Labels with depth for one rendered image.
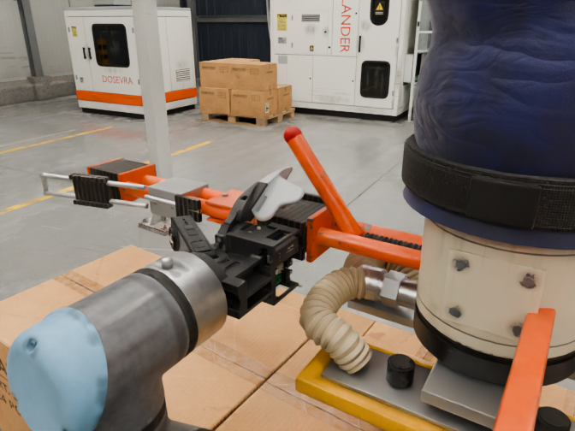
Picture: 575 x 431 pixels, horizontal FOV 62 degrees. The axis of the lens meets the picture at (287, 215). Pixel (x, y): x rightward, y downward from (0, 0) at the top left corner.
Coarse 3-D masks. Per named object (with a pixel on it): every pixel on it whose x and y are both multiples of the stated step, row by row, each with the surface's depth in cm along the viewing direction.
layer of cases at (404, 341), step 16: (288, 304) 170; (352, 320) 162; (368, 320) 162; (368, 336) 153; (384, 336) 153; (400, 336) 153; (416, 336) 153; (416, 352) 146; (544, 400) 127; (560, 400) 127
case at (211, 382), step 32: (128, 256) 119; (32, 288) 104; (64, 288) 104; (96, 288) 104; (0, 320) 93; (32, 320) 93; (256, 320) 93; (288, 320) 93; (0, 352) 90; (192, 352) 84; (224, 352) 84; (256, 352) 84; (288, 352) 84; (0, 384) 96; (192, 384) 77; (224, 384) 77; (256, 384) 77; (0, 416) 103; (192, 416) 70; (224, 416) 71
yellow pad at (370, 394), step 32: (320, 352) 55; (384, 352) 55; (320, 384) 50; (352, 384) 49; (384, 384) 49; (416, 384) 49; (384, 416) 46; (416, 416) 46; (448, 416) 45; (544, 416) 42
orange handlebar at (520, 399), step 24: (144, 192) 73; (216, 192) 71; (240, 192) 69; (216, 216) 66; (336, 240) 56; (360, 240) 55; (408, 240) 56; (408, 264) 52; (552, 312) 41; (528, 336) 38; (528, 360) 35; (528, 384) 33; (504, 408) 31; (528, 408) 31
